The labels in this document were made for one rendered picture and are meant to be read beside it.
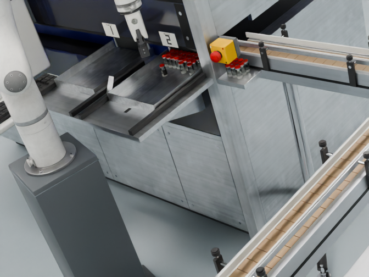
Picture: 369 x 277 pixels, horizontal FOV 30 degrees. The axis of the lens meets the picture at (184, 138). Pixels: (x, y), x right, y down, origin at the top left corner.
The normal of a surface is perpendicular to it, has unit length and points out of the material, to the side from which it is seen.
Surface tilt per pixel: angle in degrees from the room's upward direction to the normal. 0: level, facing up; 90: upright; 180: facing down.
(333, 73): 90
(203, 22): 90
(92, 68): 0
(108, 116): 0
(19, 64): 66
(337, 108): 90
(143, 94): 0
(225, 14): 90
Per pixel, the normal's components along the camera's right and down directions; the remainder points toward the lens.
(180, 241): -0.26, -0.81
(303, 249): 0.71, 0.21
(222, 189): -0.65, 0.55
